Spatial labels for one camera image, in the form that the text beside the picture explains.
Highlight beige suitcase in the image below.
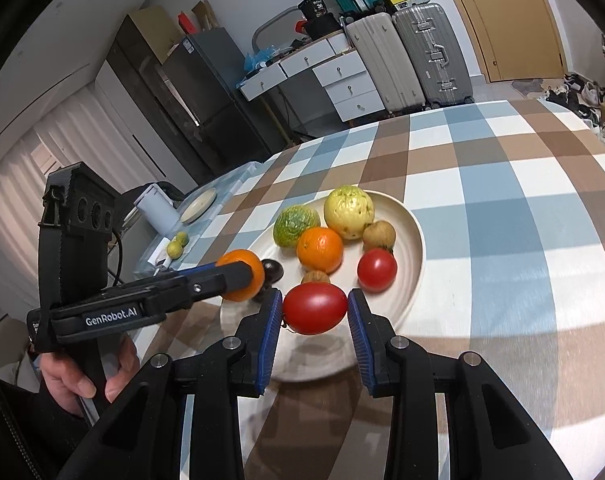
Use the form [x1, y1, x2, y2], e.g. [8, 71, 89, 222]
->
[345, 10, 426, 114]

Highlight blue plastic bag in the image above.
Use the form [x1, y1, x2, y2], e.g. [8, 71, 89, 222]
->
[245, 46, 278, 77]

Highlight person's left forearm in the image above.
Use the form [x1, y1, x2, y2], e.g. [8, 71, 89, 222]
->
[0, 355, 99, 480]

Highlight orange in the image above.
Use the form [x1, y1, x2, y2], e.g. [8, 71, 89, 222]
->
[296, 227, 344, 275]
[215, 249, 266, 303]

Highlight dark cabinet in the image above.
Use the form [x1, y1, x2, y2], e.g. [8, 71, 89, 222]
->
[105, 14, 209, 186]

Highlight cardboard boxes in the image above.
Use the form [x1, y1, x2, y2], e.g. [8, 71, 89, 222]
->
[132, 5, 184, 64]

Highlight white curtain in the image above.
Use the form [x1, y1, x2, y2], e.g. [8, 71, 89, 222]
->
[0, 85, 159, 322]

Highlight bumpy green citrus fruit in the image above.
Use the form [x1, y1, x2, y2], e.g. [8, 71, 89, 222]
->
[273, 205, 320, 248]

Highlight dark grey refrigerator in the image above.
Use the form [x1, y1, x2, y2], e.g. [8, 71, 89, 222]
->
[162, 27, 279, 167]

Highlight black jar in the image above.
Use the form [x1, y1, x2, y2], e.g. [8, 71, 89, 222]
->
[297, 0, 339, 39]

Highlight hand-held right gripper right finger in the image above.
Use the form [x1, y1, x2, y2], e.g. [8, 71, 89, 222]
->
[347, 288, 573, 480]

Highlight white power strip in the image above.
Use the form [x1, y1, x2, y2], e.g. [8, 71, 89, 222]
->
[147, 252, 176, 275]

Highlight silver suitcase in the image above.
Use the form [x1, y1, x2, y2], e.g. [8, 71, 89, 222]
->
[393, 2, 476, 110]

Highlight white desk with drawers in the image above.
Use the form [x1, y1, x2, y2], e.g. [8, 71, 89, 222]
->
[239, 30, 386, 124]

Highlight red tomato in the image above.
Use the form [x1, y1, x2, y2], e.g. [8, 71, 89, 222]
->
[282, 283, 348, 336]
[357, 248, 398, 293]

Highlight black cable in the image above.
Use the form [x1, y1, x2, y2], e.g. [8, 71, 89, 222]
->
[110, 230, 126, 287]

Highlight wooden door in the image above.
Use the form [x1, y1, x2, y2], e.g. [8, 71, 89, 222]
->
[430, 0, 569, 84]

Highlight dark purple fruit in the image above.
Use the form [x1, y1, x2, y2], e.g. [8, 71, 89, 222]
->
[260, 258, 285, 286]

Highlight small cream plate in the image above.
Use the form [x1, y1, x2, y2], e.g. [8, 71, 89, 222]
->
[179, 188, 218, 225]

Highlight cream round plate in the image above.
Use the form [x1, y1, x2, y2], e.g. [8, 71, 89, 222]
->
[220, 189, 427, 384]

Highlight clear plastic storage box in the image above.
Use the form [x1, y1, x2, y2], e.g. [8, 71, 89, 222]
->
[132, 160, 263, 281]

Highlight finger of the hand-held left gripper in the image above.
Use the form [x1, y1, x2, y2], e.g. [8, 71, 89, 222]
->
[132, 261, 218, 289]
[185, 261, 254, 306]

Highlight yellow guava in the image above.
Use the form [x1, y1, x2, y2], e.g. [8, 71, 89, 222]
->
[324, 186, 375, 240]

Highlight white cylinder cup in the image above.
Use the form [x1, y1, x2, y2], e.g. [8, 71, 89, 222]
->
[134, 185, 178, 231]

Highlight person's left hand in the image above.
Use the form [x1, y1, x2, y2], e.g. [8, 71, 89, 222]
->
[41, 335, 139, 417]

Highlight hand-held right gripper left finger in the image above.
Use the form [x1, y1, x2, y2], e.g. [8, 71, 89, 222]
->
[57, 288, 284, 480]

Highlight shoes on floor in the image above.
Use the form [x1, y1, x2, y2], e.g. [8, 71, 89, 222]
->
[537, 72, 605, 162]

